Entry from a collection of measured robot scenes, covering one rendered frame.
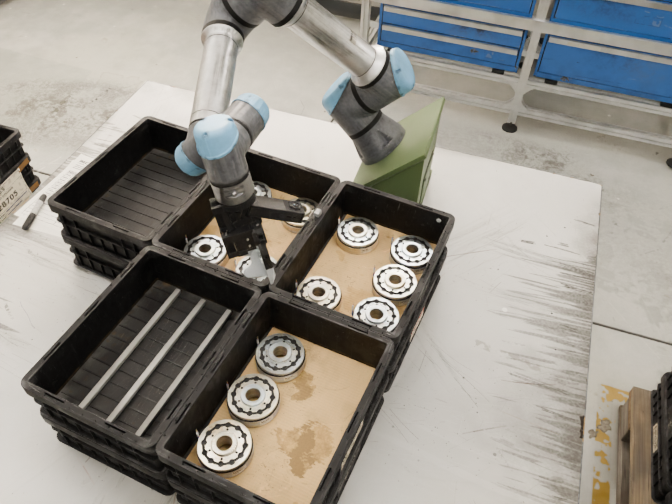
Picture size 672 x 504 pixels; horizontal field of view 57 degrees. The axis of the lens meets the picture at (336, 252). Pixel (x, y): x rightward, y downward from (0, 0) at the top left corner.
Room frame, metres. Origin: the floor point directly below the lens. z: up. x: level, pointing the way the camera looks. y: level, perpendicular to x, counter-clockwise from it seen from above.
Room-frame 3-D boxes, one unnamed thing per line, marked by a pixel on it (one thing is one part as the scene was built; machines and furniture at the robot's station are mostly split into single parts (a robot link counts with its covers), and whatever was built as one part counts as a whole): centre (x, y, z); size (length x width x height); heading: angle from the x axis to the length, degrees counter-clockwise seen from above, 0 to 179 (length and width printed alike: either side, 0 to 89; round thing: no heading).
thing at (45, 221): (1.34, 0.77, 0.70); 0.33 x 0.23 x 0.01; 163
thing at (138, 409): (0.70, 0.36, 0.87); 0.40 x 0.30 x 0.11; 157
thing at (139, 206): (1.19, 0.48, 0.87); 0.40 x 0.30 x 0.11; 157
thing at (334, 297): (0.88, 0.04, 0.86); 0.10 x 0.10 x 0.01
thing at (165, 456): (0.59, 0.09, 0.92); 0.40 x 0.30 x 0.02; 157
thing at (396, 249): (1.02, -0.18, 0.86); 0.10 x 0.10 x 0.01
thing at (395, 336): (0.95, -0.07, 0.92); 0.40 x 0.30 x 0.02; 157
